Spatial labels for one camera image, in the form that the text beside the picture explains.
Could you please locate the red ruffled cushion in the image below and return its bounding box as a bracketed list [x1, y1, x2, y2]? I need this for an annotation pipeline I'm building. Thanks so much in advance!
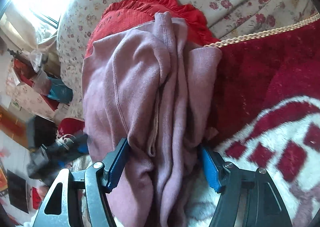
[85, 0, 219, 57]

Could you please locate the cream window curtain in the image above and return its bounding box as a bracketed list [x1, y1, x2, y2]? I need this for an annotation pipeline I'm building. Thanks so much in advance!
[0, 2, 60, 53]

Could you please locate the red white plush blanket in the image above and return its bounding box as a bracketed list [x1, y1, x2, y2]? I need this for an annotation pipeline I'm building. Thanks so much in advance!
[57, 13, 320, 227]

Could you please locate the mauve pink garment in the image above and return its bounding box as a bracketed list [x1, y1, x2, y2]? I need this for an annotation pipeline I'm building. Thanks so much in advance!
[82, 12, 222, 226]

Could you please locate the black flat panel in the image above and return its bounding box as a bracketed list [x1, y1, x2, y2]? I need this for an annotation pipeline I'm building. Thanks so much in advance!
[7, 170, 29, 213]

